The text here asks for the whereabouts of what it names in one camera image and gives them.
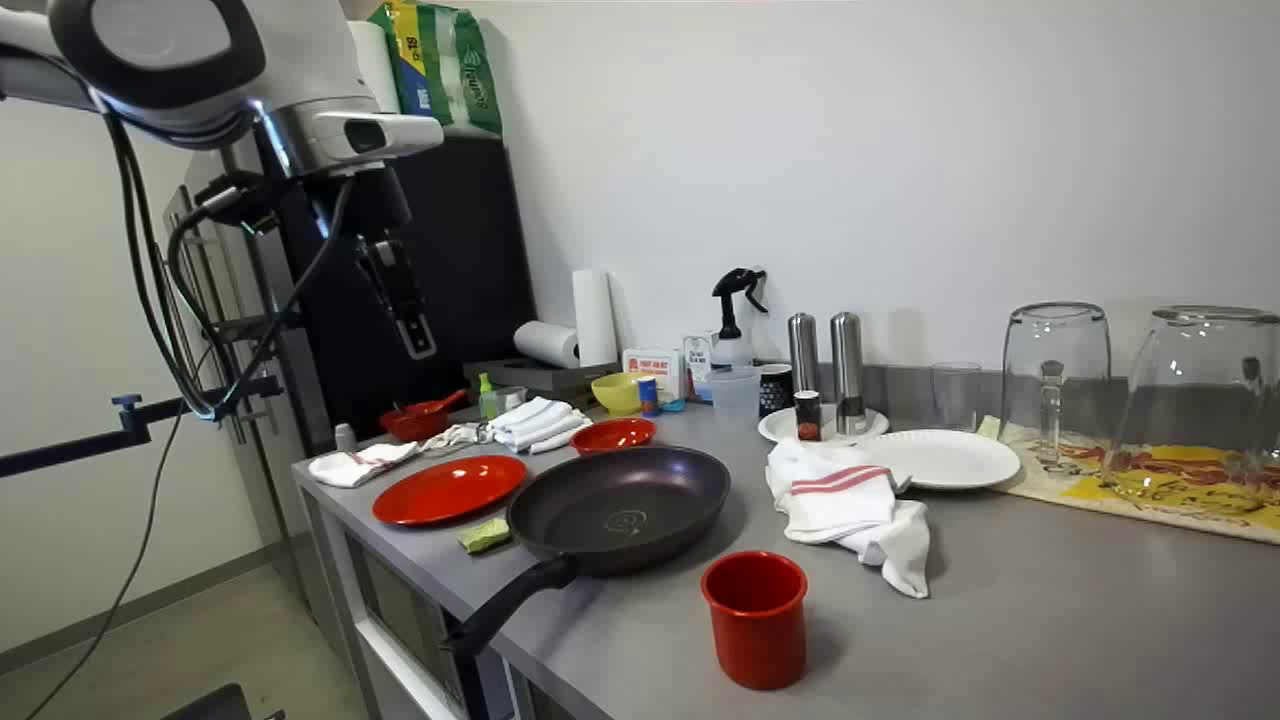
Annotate grey drawer cabinet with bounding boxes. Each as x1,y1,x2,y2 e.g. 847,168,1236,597
291,477,537,720

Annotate red kitchen utensil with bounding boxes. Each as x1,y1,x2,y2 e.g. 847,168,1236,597
381,389,470,444

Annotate yellow patterned mat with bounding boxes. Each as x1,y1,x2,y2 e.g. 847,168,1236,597
977,413,1280,546

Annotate crumpled white cloth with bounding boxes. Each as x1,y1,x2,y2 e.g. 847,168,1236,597
303,439,421,492

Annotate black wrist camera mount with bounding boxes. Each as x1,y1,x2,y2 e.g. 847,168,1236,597
192,168,353,246

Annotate yellow green bowl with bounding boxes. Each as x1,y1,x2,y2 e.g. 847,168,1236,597
587,368,643,421

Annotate grey metal rack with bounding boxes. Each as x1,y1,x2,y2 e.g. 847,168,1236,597
158,185,337,534

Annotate folded white towel blue stripes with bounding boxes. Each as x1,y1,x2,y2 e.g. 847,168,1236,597
481,390,597,460

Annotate upturned glass pitcher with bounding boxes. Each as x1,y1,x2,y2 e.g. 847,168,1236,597
1000,298,1116,478
1116,303,1280,497

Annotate black cabinet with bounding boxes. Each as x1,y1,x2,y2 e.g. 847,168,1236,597
270,127,537,444

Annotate black frying pan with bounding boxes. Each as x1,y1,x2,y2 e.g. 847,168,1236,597
453,439,734,661

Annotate white spray bottle black nozzle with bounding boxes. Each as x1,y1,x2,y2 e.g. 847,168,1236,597
702,263,773,416

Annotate large white plate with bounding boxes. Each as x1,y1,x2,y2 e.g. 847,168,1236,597
853,423,1025,497

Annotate silver shaker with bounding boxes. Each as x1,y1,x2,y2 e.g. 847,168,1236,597
826,306,868,435
785,306,825,399

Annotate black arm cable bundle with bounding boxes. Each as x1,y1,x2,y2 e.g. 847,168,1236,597
100,113,363,429

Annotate small white plate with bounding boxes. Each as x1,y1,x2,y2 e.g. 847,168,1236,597
755,403,892,448

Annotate green yellow package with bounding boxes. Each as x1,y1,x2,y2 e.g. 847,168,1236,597
368,0,509,141

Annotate white paper towel roll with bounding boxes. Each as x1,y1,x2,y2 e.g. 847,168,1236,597
572,263,623,370
513,316,587,370

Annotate red bowl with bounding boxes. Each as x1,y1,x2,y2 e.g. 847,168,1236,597
569,416,661,460

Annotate large red plate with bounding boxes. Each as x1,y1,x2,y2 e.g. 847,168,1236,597
368,450,537,531

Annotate small white printed box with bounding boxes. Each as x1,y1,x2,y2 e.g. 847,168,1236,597
681,333,717,403

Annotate red cup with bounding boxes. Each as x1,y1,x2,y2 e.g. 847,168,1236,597
700,546,813,697

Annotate dark equipment case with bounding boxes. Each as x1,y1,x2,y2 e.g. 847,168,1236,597
154,679,291,720

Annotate thin black floor cable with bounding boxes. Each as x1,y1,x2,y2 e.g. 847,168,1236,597
23,413,188,720

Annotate yellow green sponge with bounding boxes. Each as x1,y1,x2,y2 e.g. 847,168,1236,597
457,517,516,561

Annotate white towel red stripe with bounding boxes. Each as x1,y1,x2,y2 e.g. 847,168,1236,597
759,435,934,603

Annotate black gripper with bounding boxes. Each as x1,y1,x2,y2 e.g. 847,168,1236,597
345,168,443,363

